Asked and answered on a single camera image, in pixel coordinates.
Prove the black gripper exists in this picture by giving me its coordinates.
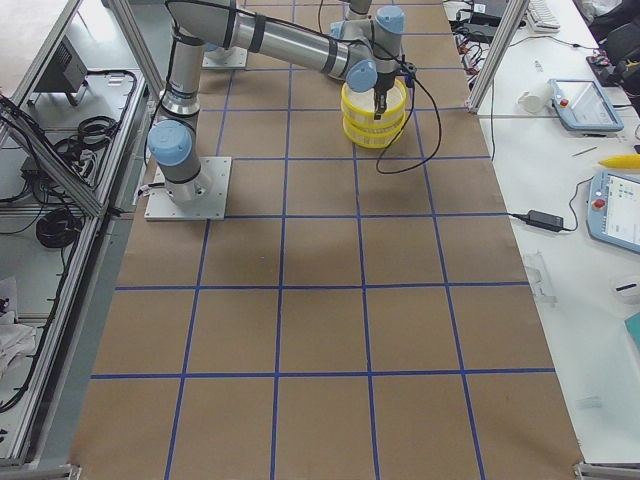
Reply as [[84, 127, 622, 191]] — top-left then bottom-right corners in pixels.
[[374, 70, 397, 120]]

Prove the yellow steamer layer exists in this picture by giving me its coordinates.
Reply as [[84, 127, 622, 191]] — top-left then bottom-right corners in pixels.
[[342, 114, 406, 149], [341, 79, 407, 124]]

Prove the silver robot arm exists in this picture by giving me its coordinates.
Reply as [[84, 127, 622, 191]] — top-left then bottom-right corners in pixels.
[[147, 1, 406, 205], [345, 0, 372, 20]]

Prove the upper blue teach pendant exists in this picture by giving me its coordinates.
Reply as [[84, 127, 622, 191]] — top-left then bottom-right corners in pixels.
[[548, 79, 624, 134]]

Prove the blue teach pendant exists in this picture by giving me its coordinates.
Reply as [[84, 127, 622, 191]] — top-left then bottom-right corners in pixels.
[[586, 170, 639, 253], [548, 79, 624, 134]]

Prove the small black power adapter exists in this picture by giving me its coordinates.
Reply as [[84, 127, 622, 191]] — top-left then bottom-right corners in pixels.
[[525, 210, 564, 232]]

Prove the lower blue teach pendant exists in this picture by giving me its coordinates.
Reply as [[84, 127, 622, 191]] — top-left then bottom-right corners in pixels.
[[586, 170, 639, 253]]

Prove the grey electrical box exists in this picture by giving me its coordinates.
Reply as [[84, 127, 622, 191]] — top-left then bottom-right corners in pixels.
[[34, 36, 88, 107]]

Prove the white cloth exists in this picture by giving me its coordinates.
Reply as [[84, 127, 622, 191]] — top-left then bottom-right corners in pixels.
[[0, 277, 37, 371]]

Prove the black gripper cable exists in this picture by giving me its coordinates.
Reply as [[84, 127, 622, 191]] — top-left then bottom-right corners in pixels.
[[374, 29, 442, 175]]

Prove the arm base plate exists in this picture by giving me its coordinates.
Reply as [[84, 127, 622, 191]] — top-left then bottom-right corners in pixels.
[[202, 47, 247, 70], [144, 156, 232, 221]]

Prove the aluminium frame post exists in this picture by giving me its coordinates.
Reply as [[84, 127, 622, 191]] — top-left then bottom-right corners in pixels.
[[466, 0, 529, 114]]

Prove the coiled black cable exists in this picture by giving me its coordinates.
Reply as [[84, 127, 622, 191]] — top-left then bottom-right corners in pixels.
[[35, 207, 81, 249]]

